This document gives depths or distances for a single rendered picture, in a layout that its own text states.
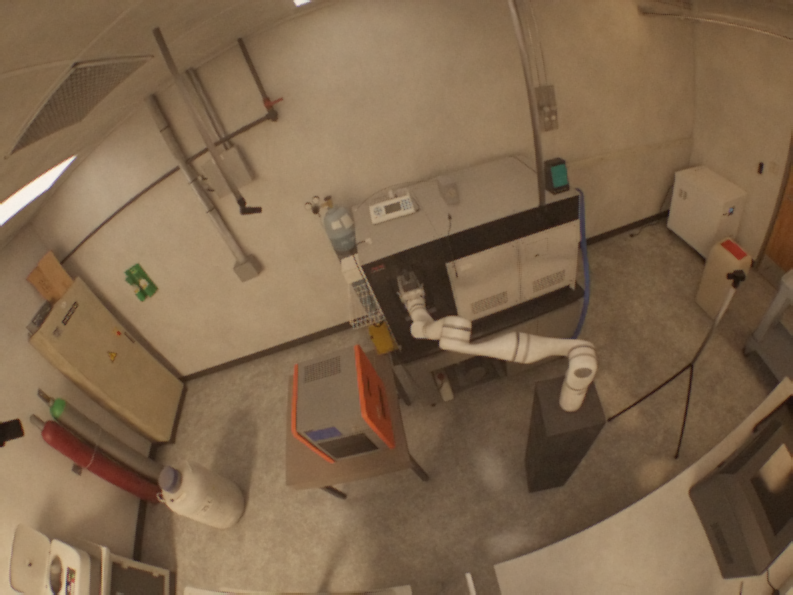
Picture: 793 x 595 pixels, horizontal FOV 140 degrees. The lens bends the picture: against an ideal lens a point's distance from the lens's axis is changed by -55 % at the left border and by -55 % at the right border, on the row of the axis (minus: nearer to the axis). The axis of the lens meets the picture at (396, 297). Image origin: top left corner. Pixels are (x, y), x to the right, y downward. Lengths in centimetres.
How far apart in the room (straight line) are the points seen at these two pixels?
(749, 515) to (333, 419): 168
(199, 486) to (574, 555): 234
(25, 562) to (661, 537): 389
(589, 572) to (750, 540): 62
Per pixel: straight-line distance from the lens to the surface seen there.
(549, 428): 127
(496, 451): 239
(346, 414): 142
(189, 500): 266
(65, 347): 349
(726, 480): 138
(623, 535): 145
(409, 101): 248
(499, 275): 180
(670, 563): 154
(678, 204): 414
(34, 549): 344
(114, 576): 318
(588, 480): 239
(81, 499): 376
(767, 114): 407
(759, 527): 141
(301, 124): 246
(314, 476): 188
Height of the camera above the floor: 227
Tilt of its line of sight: 41 degrees down
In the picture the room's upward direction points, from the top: 22 degrees counter-clockwise
